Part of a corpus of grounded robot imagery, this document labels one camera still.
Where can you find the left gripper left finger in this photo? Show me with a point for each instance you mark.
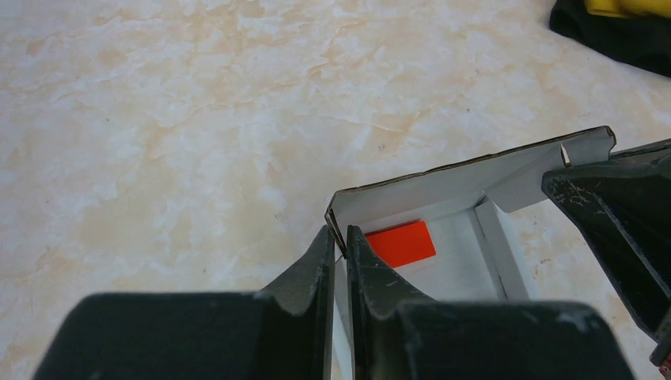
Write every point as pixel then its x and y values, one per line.
pixel 282 331

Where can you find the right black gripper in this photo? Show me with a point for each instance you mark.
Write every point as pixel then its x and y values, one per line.
pixel 622 209

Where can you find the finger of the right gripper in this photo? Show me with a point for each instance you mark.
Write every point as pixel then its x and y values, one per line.
pixel 643 149

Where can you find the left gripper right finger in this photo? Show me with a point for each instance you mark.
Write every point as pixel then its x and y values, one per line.
pixel 401 333

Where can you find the small red block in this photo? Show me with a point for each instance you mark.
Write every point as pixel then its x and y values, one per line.
pixel 404 244

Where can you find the white cardboard box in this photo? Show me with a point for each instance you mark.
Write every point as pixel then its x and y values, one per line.
pixel 464 206

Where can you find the black garment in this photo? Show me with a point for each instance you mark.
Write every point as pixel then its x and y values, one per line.
pixel 639 41

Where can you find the yellow garment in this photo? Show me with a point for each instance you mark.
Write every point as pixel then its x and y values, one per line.
pixel 628 8

